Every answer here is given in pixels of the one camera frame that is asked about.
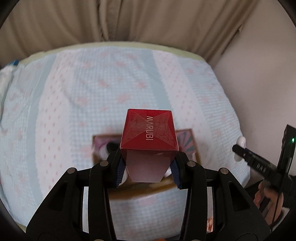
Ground white earbud case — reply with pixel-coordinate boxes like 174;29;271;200
233;136;246;162

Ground red rectangular Marubi box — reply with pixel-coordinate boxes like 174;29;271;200
120;108;179;172

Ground person's right hand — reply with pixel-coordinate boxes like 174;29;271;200
253;180;285;230

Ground black lidded white jar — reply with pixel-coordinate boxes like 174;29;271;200
98;142;119;160

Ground open cardboard box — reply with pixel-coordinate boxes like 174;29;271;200
92;129;201;200

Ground beige curtain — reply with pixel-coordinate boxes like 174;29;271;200
1;1;257;65

